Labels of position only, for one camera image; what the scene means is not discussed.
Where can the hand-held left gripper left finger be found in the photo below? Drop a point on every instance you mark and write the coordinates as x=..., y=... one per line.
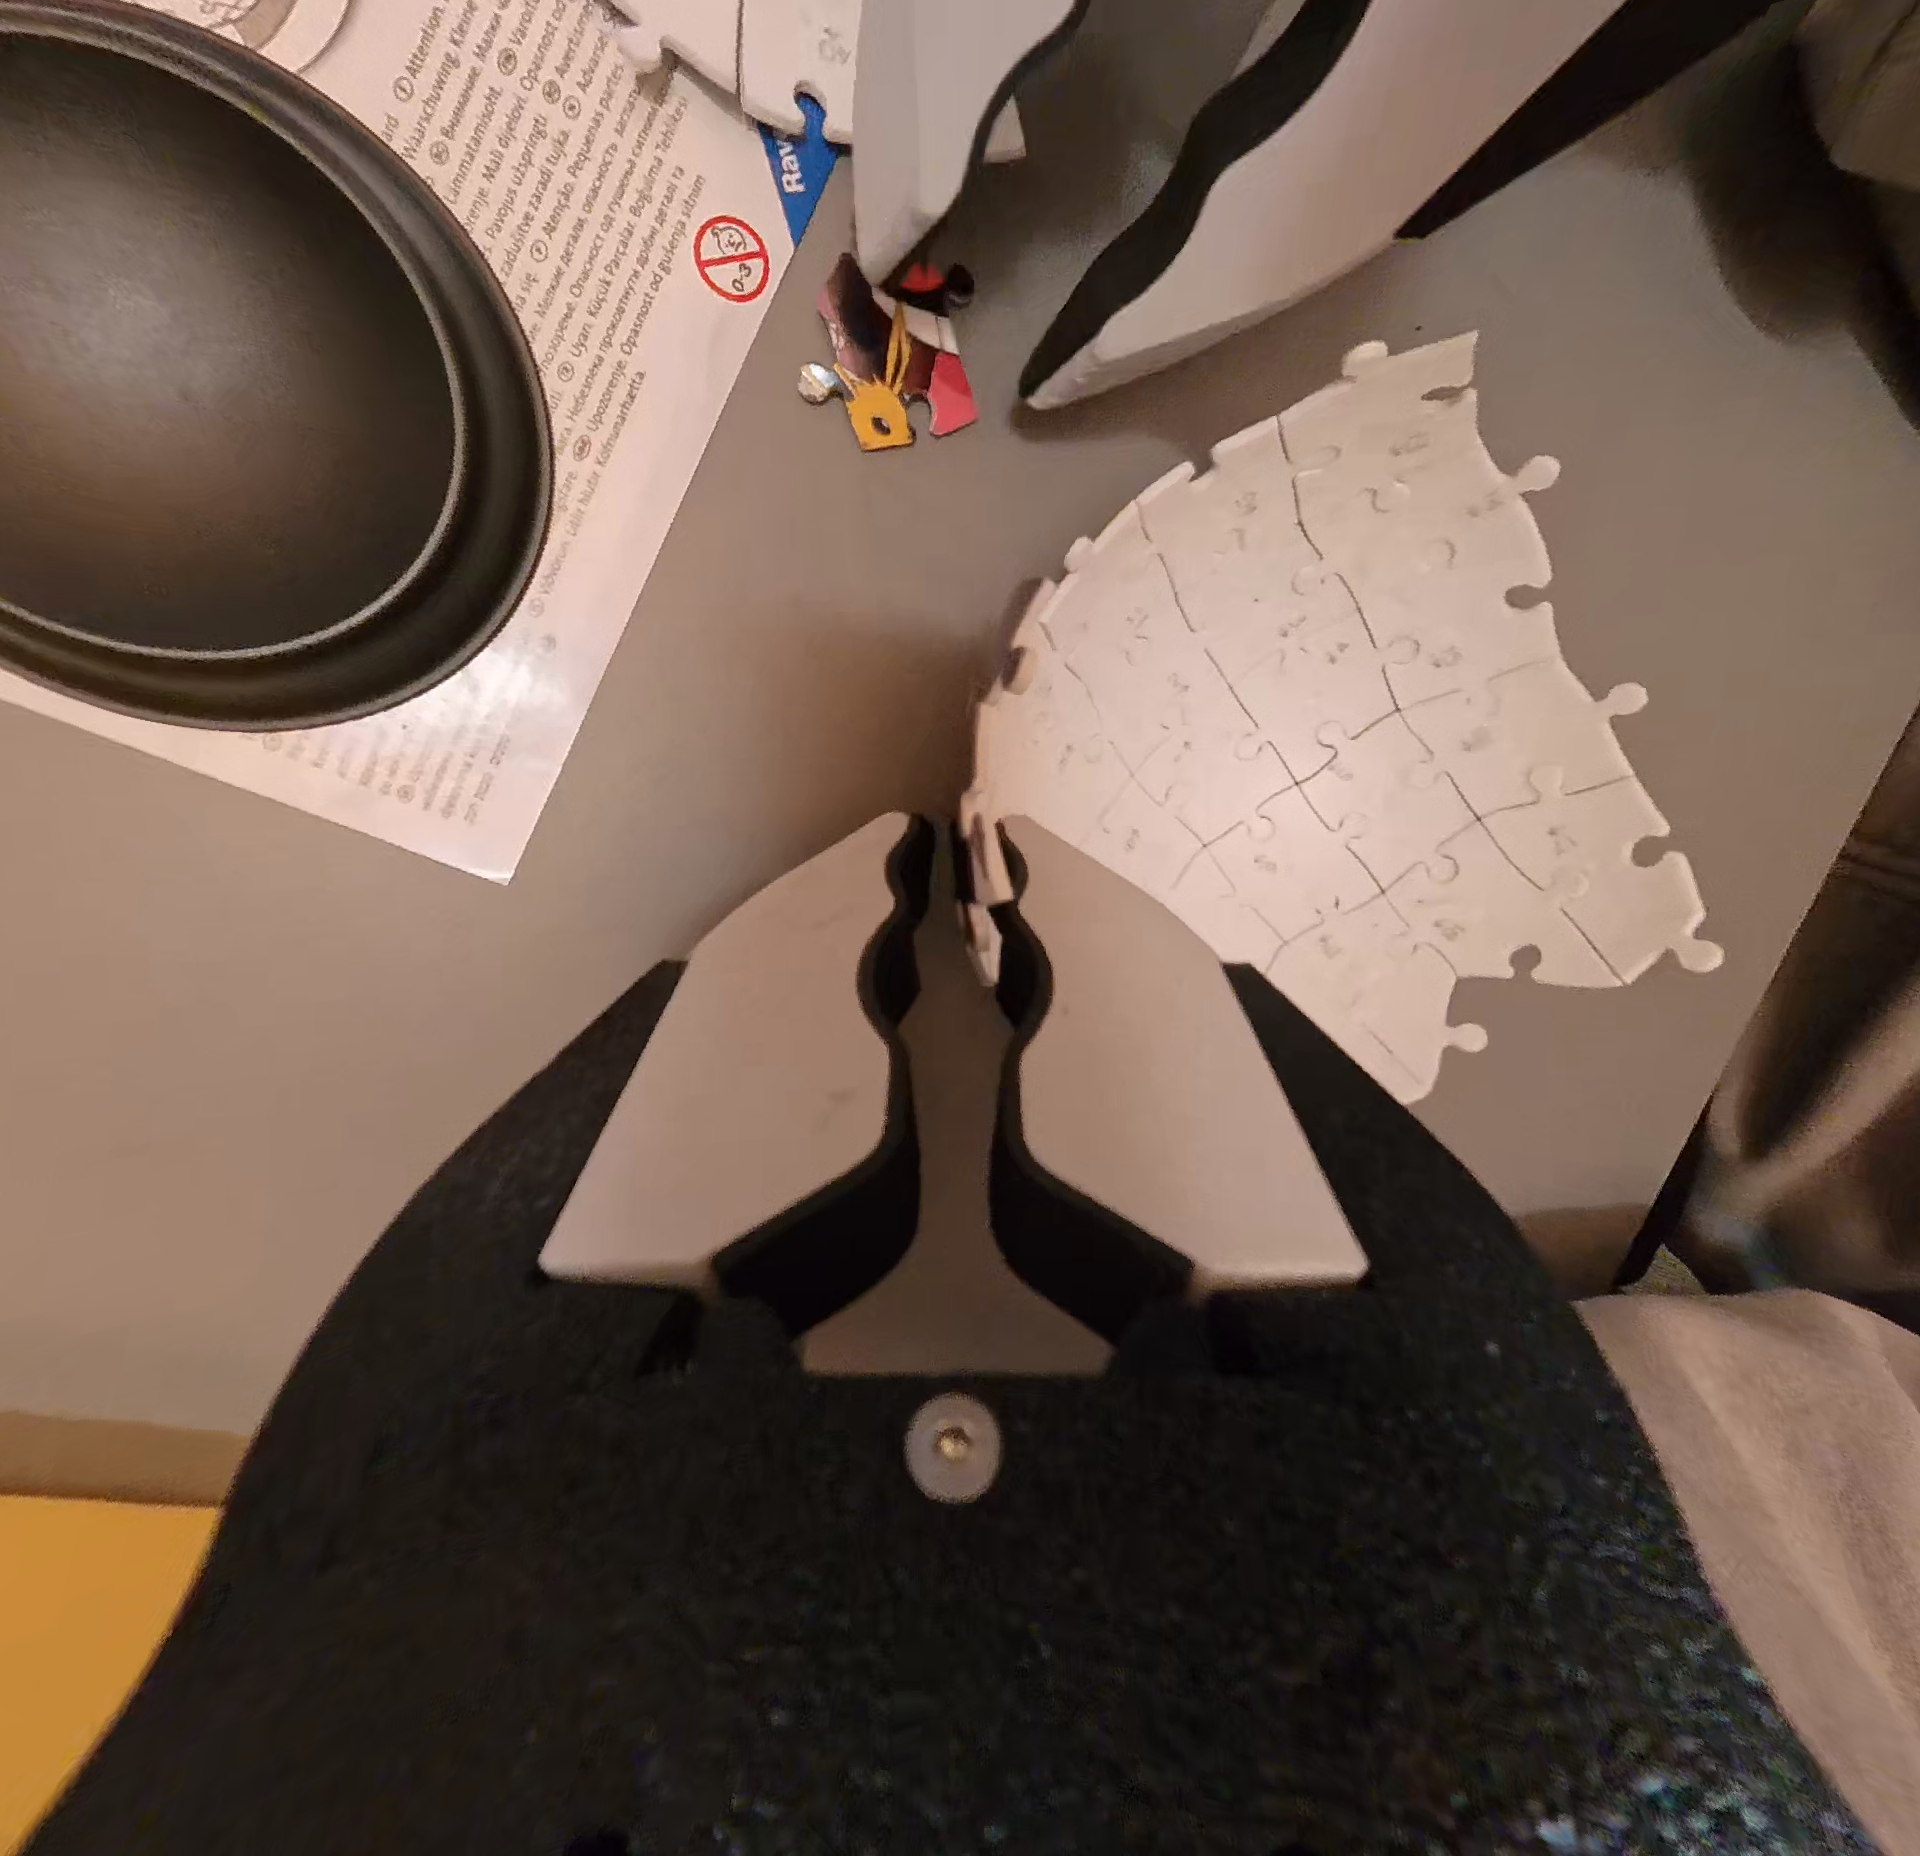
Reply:
x=721, y=1105

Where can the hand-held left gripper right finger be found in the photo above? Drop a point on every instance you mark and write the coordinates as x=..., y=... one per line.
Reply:
x=1186, y=1120

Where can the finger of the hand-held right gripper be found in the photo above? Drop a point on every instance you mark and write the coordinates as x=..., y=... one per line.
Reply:
x=931, y=72
x=1427, y=86

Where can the colourful printed puzzle piece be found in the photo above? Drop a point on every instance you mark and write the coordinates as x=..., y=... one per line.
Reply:
x=931, y=371

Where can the assembled white puzzle ball section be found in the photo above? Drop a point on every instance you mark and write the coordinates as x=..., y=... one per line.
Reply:
x=1351, y=744

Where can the small joined white puzzle pieces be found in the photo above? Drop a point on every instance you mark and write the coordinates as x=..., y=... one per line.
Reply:
x=780, y=27

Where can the printed paper instruction sheet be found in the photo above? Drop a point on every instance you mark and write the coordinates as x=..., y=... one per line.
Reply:
x=599, y=431

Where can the dark brown sofa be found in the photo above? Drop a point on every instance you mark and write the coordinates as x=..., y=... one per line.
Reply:
x=1831, y=1062

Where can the light grey cloth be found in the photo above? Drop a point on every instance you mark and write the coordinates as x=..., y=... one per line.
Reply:
x=1801, y=1512

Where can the black plastic bowl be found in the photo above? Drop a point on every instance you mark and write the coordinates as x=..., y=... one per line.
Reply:
x=227, y=357

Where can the yellow box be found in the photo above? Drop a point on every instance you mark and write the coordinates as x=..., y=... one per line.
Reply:
x=92, y=1676

